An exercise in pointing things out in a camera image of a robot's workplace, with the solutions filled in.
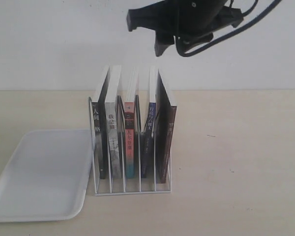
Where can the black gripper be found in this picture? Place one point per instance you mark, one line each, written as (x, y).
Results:
(190, 23)

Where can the blue moon cover book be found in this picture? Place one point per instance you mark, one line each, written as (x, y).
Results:
(147, 143)

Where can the red teal spine book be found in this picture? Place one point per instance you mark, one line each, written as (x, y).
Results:
(129, 118)

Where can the grey spine book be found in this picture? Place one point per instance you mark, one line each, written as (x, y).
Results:
(111, 107)

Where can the dark brown spine book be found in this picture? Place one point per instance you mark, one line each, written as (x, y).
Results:
(166, 106)

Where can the black spine book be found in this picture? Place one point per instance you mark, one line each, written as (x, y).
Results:
(99, 119)

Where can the white plastic tray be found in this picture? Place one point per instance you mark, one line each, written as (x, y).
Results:
(46, 177)

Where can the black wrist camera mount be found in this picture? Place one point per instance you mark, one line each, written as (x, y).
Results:
(229, 16)

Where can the white wire book rack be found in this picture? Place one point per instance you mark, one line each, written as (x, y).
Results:
(126, 186)

